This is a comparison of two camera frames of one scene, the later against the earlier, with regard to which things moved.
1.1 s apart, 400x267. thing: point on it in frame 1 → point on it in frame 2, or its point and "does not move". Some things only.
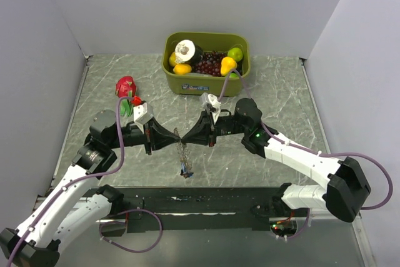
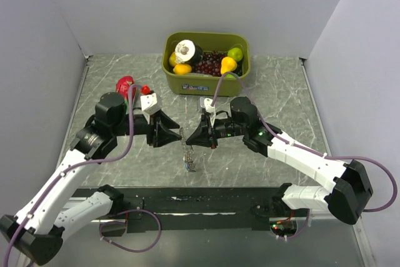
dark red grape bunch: x=211 y=63 does not move
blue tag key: x=185 y=173 → x=189 y=165
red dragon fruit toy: x=126 y=87 does not move
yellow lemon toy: x=172 y=59 does not move
